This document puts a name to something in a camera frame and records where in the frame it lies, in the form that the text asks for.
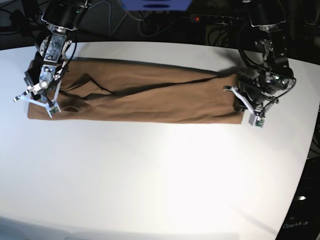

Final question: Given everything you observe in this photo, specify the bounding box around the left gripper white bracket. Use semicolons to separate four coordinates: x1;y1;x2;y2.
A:
223;82;279;128

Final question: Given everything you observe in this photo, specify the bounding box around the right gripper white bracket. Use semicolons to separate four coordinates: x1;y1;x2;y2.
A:
13;64;65;118

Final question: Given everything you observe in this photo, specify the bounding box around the brown T-shirt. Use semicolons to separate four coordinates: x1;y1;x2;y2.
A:
27;58;243;124

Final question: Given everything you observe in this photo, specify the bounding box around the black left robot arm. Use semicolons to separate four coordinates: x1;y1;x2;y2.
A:
224;0;297;128

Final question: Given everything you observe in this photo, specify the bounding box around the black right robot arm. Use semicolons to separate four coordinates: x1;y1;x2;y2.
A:
13;0;92;117

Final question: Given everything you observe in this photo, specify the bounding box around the black power strip red light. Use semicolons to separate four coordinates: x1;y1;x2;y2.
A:
189;14;245;26

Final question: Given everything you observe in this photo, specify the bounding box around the blue box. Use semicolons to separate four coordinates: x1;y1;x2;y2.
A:
120;0;192;12

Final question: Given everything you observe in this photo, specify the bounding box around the white cable on floor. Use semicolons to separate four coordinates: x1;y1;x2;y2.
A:
94;0;131;36

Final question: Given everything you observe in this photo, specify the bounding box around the black OpenArm base plate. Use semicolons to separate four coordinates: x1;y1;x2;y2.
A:
276;140;320;240

